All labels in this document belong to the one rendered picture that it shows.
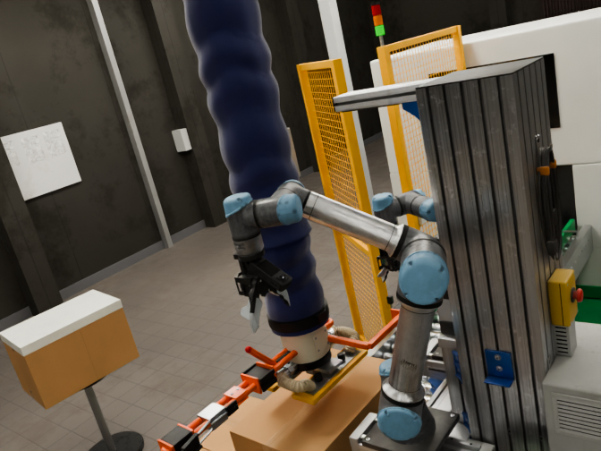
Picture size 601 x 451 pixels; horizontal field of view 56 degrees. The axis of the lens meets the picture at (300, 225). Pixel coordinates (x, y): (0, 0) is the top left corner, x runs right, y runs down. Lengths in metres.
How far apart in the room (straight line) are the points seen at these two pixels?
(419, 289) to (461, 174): 0.33
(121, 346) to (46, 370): 0.44
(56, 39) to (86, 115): 0.93
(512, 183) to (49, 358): 2.75
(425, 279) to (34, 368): 2.58
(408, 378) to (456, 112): 0.69
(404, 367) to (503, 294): 0.33
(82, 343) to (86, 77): 4.75
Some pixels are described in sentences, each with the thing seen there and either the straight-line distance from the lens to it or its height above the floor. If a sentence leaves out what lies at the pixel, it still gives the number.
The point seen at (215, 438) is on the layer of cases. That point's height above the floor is 0.54.
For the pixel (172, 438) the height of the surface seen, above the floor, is 1.20.
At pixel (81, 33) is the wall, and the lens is 7.86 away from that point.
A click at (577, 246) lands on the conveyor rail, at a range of 4.09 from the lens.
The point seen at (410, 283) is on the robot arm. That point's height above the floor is 1.61.
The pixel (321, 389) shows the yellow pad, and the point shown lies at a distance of 2.04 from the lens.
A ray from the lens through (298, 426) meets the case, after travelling 2.12.
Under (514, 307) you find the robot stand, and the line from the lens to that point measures 1.61.
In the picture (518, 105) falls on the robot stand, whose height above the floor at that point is 1.95.
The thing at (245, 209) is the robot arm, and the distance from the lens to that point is 1.42.
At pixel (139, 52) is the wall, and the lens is 8.28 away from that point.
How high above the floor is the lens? 2.18
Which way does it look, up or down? 17 degrees down
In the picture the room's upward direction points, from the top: 13 degrees counter-clockwise
